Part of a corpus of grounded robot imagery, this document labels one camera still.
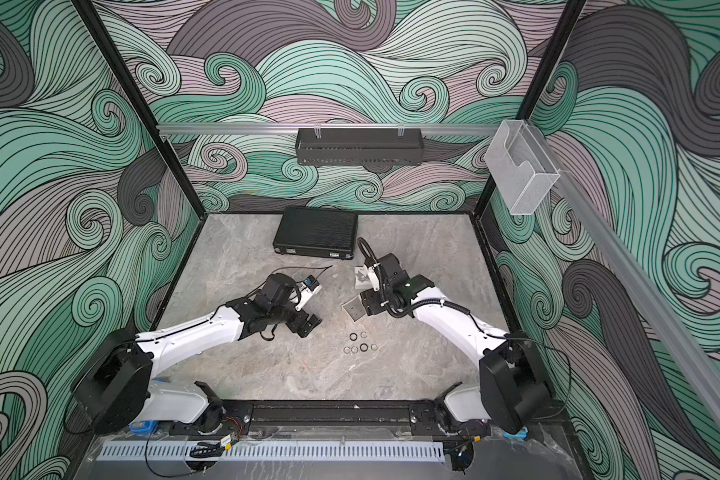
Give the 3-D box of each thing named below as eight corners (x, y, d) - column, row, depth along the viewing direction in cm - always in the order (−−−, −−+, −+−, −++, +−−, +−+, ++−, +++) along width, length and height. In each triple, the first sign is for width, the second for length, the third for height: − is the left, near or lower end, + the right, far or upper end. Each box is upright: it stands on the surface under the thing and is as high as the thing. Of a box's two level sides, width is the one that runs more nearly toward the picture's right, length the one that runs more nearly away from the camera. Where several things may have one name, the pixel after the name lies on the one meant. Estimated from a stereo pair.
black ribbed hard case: (274, 255, 108) (271, 246, 104) (288, 215, 122) (286, 205, 118) (353, 261, 107) (353, 252, 103) (357, 219, 121) (358, 209, 116)
